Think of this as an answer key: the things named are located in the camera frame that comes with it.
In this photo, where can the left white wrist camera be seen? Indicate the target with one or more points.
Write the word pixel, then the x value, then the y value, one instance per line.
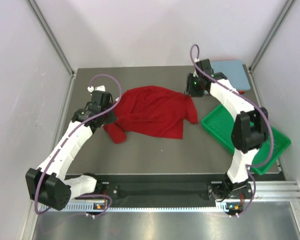
pixel 92 89

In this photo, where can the left aluminium frame post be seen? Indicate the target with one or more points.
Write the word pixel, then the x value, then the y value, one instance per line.
pixel 50 35

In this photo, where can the green plastic tray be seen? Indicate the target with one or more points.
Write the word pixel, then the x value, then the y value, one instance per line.
pixel 245 131

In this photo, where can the folded blue t shirt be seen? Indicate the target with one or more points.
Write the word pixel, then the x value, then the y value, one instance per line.
pixel 234 71

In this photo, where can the aluminium frame post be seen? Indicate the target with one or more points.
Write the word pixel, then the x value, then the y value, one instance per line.
pixel 279 20
pixel 50 35

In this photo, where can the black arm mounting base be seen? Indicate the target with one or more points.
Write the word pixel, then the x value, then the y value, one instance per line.
pixel 167 190

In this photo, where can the right aluminium frame post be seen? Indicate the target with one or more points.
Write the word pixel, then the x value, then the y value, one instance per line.
pixel 279 20

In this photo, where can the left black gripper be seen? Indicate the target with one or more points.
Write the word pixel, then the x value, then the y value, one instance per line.
pixel 110 105

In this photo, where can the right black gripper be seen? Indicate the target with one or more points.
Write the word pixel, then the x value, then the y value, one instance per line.
pixel 191 77

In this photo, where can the slotted grey cable duct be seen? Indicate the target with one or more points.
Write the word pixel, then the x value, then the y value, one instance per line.
pixel 98 205

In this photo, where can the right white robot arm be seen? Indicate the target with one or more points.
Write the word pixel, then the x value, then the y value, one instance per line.
pixel 221 89

